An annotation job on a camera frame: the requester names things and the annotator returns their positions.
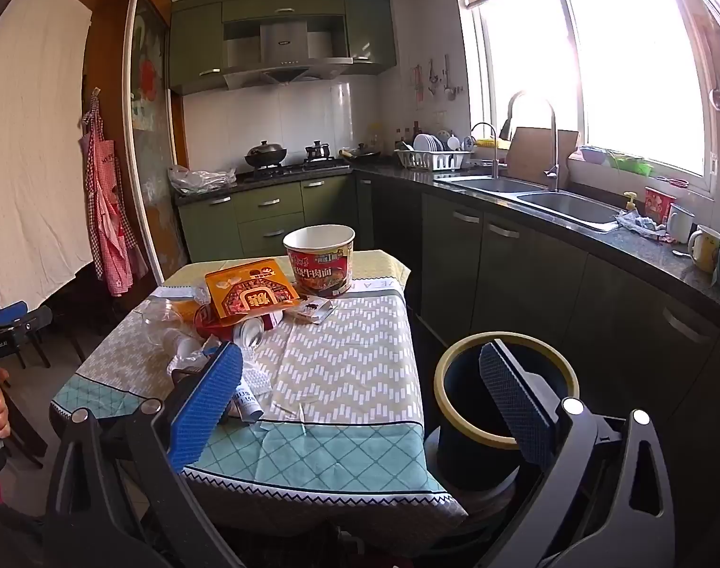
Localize small white printed box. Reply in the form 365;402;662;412
293;296;335;326

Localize tall steel faucet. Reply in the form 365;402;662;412
507;91;561;194

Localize window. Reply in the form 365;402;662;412
471;0;720;191

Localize patterned tablecloth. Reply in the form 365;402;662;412
49;248;470;539

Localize black gas stove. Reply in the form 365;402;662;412
236;157;354;184

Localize steel range hood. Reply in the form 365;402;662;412
222;19;355;91

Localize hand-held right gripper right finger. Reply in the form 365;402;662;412
478;340;676;568

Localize dark lower cabinets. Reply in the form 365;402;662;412
355;174;720;486

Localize white dish rack with dishes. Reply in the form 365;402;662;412
393;130;475;172

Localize white hanging cloth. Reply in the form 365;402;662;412
0;0;96;310

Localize red checked apron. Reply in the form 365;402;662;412
79;88;151;298

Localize green lower cabinets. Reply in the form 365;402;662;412
177;174;361;262

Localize dark chair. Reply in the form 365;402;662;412
5;324;87;369

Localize small steel faucet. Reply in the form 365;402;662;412
470;122;503;179

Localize hanging kitchen utensils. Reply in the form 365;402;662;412
412;55;465;108

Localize crumpled plastic bag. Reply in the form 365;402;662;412
616;209;669;241

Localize crumpled white tissue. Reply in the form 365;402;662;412
167;337;273;399

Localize row of seasoning bottles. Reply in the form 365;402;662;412
368;121;424;152

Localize orange snack packet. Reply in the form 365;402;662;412
204;258;302;322

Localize steel double sink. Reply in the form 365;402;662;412
433;174;628;233

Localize green cabinets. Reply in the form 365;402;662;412
169;0;397;96
177;174;361;262

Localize pale yellow mug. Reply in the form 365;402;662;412
687;225;720;274

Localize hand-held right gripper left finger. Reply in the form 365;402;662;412
46;343;245;568

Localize red instant noodle cup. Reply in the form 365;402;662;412
283;224;357;298

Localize white mug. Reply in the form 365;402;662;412
666;204;695;244

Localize green and purple bowls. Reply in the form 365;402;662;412
578;144;657;178

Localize clear plastic bag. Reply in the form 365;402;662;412
169;165;238;196

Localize black wok with lid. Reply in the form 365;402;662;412
244;140;289;170

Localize red paper cup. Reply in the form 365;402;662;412
643;186;679;227

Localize green upper cabinets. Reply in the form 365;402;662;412
169;0;397;96

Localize red cola can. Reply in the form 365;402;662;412
193;306;243;339

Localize white toothpaste tube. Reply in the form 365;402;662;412
232;384;266;423

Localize dark bin with yellow rim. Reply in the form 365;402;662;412
422;331;581;530

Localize black frying pan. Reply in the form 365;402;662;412
338;142;383;162

